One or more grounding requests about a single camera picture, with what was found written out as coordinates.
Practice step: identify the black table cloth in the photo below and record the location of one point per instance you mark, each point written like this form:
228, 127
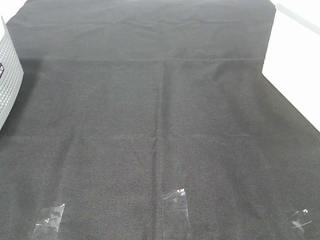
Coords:
123, 101

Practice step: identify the clear tape strip middle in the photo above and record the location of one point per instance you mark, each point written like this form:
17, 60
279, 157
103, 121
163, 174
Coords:
175, 216

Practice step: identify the clear tape strip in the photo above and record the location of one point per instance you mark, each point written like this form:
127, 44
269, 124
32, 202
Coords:
175, 216
48, 223
299, 220

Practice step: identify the white plastic storage box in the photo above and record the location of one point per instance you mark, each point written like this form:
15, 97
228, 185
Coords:
292, 59

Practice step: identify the grey perforated metal basket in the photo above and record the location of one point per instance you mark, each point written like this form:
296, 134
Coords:
11, 73

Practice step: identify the clear tape strip left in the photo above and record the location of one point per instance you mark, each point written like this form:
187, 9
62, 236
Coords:
48, 223

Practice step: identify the clear tape strip right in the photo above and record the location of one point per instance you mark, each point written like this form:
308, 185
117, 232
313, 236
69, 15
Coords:
299, 220

